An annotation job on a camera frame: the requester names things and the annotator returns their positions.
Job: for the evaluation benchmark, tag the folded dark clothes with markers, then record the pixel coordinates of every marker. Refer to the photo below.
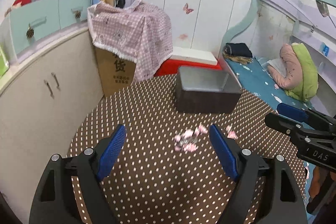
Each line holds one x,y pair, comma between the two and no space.
237,49

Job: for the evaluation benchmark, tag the pink bunny charm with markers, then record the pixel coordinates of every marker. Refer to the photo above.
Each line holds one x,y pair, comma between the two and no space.
231,134

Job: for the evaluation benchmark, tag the dark metal tin box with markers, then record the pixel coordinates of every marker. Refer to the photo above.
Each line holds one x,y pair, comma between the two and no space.
206,91

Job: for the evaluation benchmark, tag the pink charm keychain pile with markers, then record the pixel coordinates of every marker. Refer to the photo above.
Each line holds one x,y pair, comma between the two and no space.
187,141

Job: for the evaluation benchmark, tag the teal drawer unit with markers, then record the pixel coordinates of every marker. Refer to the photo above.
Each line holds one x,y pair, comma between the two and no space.
37,20

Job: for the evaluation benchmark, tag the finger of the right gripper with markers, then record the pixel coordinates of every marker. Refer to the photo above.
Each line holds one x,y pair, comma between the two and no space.
292,112
281,124

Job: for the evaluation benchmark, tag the pink and green blanket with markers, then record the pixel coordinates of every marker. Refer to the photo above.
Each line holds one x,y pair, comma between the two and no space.
300,80

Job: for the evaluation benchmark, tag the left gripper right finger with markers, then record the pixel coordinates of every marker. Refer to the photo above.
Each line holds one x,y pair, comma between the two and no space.
232,158

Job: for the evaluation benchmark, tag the cream curved cabinet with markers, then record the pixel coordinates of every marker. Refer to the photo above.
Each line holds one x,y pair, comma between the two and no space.
41,110

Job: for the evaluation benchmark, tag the brown cardboard box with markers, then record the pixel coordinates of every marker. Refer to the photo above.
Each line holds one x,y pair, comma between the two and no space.
115,73

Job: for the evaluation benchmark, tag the brown polka dot tablecloth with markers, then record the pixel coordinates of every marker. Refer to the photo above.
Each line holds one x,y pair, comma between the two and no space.
151,182

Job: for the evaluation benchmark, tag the pink checkered cloth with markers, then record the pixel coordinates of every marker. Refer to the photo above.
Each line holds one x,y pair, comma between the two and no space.
140,33

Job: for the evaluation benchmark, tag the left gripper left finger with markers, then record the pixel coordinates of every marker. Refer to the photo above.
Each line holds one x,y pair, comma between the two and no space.
107,152

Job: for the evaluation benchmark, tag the red storage ottoman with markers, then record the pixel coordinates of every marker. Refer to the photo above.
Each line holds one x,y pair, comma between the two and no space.
170,67

